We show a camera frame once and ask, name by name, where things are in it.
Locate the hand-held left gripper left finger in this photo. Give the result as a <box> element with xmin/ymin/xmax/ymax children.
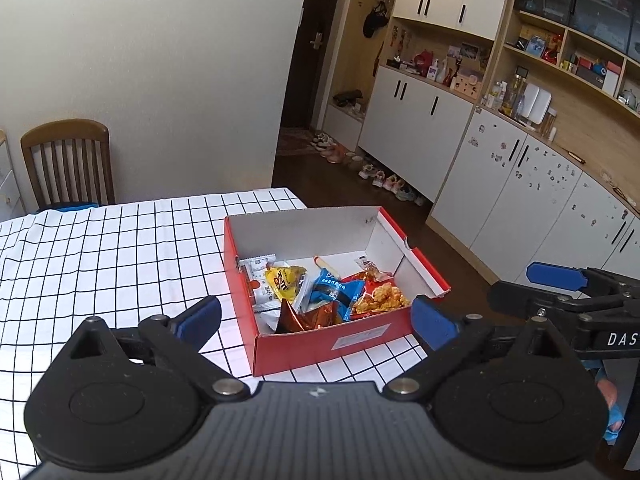
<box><xmin>44</xmin><ymin>295</ymin><xmax>250</xmax><ymax>403</ymax></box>

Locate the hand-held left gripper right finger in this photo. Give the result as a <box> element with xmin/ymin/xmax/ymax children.
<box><xmin>381</xmin><ymin>295</ymin><xmax>587</xmax><ymax>403</ymax></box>

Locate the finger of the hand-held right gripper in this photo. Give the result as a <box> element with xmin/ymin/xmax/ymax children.
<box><xmin>487</xmin><ymin>280</ymin><xmax>577</xmax><ymax>320</ymax></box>
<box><xmin>525</xmin><ymin>262</ymin><xmax>640</xmax><ymax>295</ymax></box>

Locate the red snack packet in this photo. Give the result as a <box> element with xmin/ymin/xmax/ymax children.
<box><xmin>349</xmin><ymin>272</ymin><xmax>412</xmax><ymax>320</ymax></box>

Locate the white orange snack packet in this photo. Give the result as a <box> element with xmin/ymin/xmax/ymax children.
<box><xmin>238</xmin><ymin>255</ymin><xmax>282</xmax><ymax>314</ymax></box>

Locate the clear snack packet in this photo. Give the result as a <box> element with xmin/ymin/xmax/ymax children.
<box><xmin>354</xmin><ymin>254</ymin><xmax>394</xmax><ymax>282</ymax></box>

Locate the yellow snack packet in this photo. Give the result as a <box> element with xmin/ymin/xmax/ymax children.
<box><xmin>264</xmin><ymin>263</ymin><xmax>309</xmax><ymax>298</ymax></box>

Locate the blue snack packet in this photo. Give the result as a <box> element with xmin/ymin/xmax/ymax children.
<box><xmin>299</xmin><ymin>267</ymin><xmax>367</xmax><ymax>324</ymax></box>

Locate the red cardboard box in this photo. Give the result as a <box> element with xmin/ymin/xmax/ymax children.
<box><xmin>222</xmin><ymin>205</ymin><xmax>453</xmax><ymax>379</ymax></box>

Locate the brown snack packet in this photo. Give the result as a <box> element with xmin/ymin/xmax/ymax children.
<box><xmin>272</xmin><ymin>298</ymin><xmax>347</xmax><ymax>335</ymax></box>

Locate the sausage stick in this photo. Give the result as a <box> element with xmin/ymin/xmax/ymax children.
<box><xmin>313</xmin><ymin>256</ymin><xmax>342</xmax><ymax>281</ymax></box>

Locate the person's right hand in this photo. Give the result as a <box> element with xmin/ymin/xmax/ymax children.
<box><xmin>595</xmin><ymin>376</ymin><xmax>627</xmax><ymax>444</ymax></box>

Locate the white cabinet with stickers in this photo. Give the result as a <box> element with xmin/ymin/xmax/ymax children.
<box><xmin>429</xmin><ymin>106</ymin><xmax>640</xmax><ymax>287</ymax></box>

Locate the white checkered tablecloth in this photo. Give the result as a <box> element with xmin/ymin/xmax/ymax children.
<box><xmin>0</xmin><ymin>187</ymin><xmax>437</xmax><ymax>480</ymax></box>

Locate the wooden shelf unit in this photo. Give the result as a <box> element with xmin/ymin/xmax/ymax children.
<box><xmin>479</xmin><ymin>0</ymin><xmax>640</xmax><ymax>203</ymax></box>

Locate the row of shoes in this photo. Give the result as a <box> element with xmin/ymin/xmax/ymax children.
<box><xmin>310</xmin><ymin>131</ymin><xmax>428</xmax><ymax>207</ymax></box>

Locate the white standing tray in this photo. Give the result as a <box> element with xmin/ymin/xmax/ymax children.
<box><xmin>519</xmin><ymin>82</ymin><xmax>554</xmax><ymax>127</ymax></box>

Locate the clear bottle yellow liquid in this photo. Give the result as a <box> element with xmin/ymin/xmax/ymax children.
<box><xmin>507</xmin><ymin>73</ymin><xmax>527</xmax><ymax>117</ymax></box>

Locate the white two-door cabinet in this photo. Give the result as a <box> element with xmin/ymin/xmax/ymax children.
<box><xmin>357</xmin><ymin>64</ymin><xmax>477</xmax><ymax>202</ymax></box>

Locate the patterned door mat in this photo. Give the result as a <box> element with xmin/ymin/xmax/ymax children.
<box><xmin>274</xmin><ymin>127</ymin><xmax>322</xmax><ymax>157</ymax></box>

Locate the pink storage box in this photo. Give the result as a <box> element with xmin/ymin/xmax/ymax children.
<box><xmin>457</xmin><ymin>72</ymin><xmax>487</xmax><ymax>99</ymax></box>

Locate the white low shoe bench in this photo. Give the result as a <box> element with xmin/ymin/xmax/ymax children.
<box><xmin>322</xmin><ymin>101</ymin><xmax>367</xmax><ymax>152</ymax></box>

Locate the wooden chair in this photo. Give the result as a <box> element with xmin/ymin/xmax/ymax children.
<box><xmin>20</xmin><ymin>118</ymin><xmax>116</xmax><ymax>211</ymax></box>

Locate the white side cabinet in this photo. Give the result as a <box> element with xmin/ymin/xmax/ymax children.
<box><xmin>0</xmin><ymin>129</ymin><xmax>27</xmax><ymax>222</ymax></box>

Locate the dark entrance door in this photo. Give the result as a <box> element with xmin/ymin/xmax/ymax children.
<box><xmin>279</xmin><ymin>0</ymin><xmax>352</xmax><ymax>132</ymax></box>

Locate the black hanging bag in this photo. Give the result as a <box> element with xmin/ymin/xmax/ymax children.
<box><xmin>362</xmin><ymin>0</ymin><xmax>391</xmax><ymax>39</ymax></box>

